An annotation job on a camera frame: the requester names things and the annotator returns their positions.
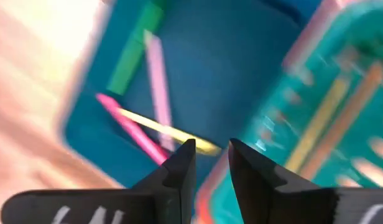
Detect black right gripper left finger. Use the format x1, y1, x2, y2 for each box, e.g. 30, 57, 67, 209
132, 139, 197, 224

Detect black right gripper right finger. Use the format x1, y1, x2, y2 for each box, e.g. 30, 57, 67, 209
228, 138, 335, 224

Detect yellow highlighter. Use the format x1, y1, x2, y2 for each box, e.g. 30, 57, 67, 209
118, 107, 223, 156

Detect pink pen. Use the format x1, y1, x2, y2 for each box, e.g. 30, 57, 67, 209
96, 93, 170, 166

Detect lilac pen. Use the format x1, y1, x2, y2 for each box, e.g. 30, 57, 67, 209
144, 29, 177, 152

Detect green marker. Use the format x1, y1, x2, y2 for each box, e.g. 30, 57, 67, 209
106, 0, 167, 96

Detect blue plastic bin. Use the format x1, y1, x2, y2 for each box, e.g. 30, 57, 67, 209
59, 0, 323, 190

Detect green basket with orange rim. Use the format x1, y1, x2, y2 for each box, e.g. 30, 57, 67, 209
194, 0, 383, 224

